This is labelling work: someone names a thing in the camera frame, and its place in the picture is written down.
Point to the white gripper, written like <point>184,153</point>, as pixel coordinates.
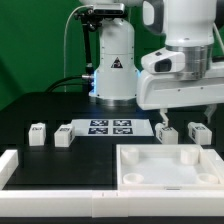
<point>166,91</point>

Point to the white square table top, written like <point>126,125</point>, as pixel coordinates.
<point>168,167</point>

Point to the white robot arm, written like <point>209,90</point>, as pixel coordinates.
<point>181,74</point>

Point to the white sheet with fiducial tags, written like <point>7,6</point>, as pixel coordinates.
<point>112,127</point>

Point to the white U-shaped obstacle fence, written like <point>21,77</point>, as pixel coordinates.
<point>72,203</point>

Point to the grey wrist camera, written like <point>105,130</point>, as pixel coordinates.
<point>163,61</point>

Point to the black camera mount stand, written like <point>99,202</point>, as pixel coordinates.
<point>87,40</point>

